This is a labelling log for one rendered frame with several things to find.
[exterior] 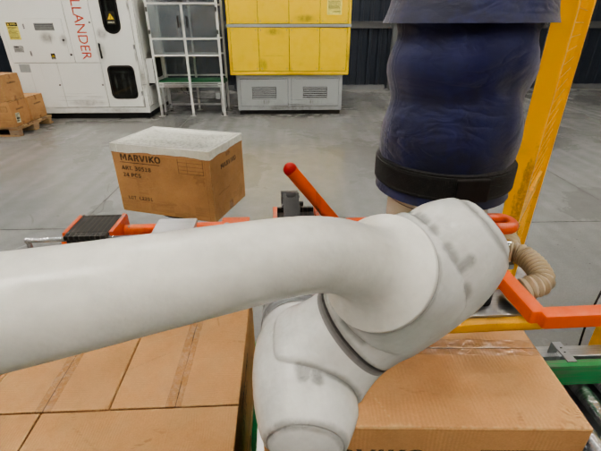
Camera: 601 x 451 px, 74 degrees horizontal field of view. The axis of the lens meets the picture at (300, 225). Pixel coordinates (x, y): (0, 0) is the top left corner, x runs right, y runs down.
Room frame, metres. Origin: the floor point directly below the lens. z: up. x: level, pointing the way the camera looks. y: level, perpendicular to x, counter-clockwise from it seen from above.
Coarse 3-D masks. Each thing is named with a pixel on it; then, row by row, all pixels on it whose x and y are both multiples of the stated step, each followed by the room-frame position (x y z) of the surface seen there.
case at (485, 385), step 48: (480, 336) 0.71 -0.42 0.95; (384, 384) 0.57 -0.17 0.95; (432, 384) 0.57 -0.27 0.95; (480, 384) 0.57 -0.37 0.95; (528, 384) 0.57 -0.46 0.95; (384, 432) 0.47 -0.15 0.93; (432, 432) 0.47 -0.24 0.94; (480, 432) 0.47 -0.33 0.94; (528, 432) 0.47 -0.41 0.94; (576, 432) 0.47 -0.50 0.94
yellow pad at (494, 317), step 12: (492, 300) 0.57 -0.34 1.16; (504, 300) 0.57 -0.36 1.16; (480, 312) 0.53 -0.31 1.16; (492, 312) 0.53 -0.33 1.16; (504, 312) 0.53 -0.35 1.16; (516, 312) 0.53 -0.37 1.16; (468, 324) 0.51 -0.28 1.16; (480, 324) 0.51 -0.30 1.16; (492, 324) 0.51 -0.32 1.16; (504, 324) 0.51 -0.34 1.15; (516, 324) 0.51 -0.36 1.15; (528, 324) 0.51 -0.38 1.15
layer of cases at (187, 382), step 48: (144, 336) 1.14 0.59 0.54; (192, 336) 1.14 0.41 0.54; (240, 336) 1.14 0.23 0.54; (0, 384) 0.92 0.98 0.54; (48, 384) 0.92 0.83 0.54; (96, 384) 0.92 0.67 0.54; (144, 384) 0.92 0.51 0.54; (192, 384) 0.92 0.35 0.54; (240, 384) 0.92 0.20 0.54; (0, 432) 0.75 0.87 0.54; (48, 432) 0.75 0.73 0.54; (96, 432) 0.75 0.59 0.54; (144, 432) 0.75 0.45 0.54; (192, 432) 0.75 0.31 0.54; (240, 432) 0.81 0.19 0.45
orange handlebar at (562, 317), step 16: (144, 224) 0.64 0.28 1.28; (208, 224) 0.64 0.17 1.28; (496, 224) 0.63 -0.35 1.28; (512, 224) 0.64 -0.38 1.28; (512, 288) 0.44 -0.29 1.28; (512, 304) 0.43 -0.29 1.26; (528, 304) 0.41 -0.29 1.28; (528, 320) 0.40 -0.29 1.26; (544, 320) 0.39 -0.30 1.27; (560, 320) 0.38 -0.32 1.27; (576, 320) 0.39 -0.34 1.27; (592, 320) 0.39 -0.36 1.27
